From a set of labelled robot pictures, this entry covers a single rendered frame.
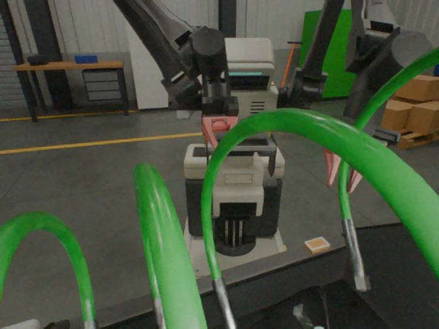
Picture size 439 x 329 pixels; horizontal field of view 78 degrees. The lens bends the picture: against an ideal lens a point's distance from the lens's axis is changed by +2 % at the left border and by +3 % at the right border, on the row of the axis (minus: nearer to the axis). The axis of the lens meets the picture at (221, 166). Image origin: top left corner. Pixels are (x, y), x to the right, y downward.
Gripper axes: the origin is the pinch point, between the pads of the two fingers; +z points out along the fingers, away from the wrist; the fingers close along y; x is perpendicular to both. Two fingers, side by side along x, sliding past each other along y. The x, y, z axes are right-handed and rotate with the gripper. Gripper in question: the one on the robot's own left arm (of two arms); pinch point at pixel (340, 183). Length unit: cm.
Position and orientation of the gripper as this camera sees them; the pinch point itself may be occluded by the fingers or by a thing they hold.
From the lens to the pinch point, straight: 45.0
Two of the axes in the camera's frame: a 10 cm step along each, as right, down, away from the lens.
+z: -3.8, 9.0, -2.2
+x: 1.2, 2.8, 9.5
